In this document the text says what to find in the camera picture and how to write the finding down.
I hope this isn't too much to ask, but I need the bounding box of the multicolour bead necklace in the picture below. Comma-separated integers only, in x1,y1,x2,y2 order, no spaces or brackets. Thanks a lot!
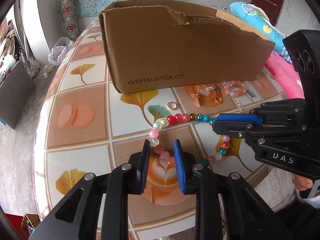
149,113,231,168

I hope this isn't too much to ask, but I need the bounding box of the right hand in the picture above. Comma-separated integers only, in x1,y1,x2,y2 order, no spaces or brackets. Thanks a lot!
293,174,313,191

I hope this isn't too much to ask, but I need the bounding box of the gold hoop earring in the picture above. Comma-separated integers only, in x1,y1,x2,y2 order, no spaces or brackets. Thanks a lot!
215,97,223,104

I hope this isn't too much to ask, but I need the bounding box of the gold charm pendant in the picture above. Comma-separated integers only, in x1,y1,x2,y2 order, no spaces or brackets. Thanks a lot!
189,85,222,100

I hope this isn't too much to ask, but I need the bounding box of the pink blanket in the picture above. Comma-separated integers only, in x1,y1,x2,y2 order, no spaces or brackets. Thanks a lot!
265,50,305,99

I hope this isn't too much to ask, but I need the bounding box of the patterned tablecloth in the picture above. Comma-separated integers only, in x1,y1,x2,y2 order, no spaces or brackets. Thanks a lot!
33,21,295,239

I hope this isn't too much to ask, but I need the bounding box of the blue cartoon pillow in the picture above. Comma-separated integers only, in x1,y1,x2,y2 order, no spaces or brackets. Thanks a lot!
229,2,292,63

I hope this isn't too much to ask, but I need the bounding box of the brown cardboard box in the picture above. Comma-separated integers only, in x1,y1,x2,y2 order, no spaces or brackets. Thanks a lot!
99,0,274,94

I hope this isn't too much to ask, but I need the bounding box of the red gift bag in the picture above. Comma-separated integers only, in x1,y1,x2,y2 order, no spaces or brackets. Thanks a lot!
5,213,41,239

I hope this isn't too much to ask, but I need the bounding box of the white plastic bag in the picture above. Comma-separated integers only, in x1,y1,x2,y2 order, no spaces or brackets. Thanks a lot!
48,37,74,66

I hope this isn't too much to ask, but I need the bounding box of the dark grey cabinet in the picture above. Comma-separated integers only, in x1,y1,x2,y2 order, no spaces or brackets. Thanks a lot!
0,60,36,129

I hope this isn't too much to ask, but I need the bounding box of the rolled patterned mat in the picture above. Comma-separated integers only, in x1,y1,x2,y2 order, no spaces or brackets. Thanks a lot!
61,0,80,41

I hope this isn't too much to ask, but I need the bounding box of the silver chain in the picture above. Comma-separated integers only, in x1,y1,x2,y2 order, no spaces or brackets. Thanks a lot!
234,98,245,113

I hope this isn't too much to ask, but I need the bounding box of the pink orange bead bracelet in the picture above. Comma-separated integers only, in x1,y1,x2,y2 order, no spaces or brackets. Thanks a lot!
222,80,247,98

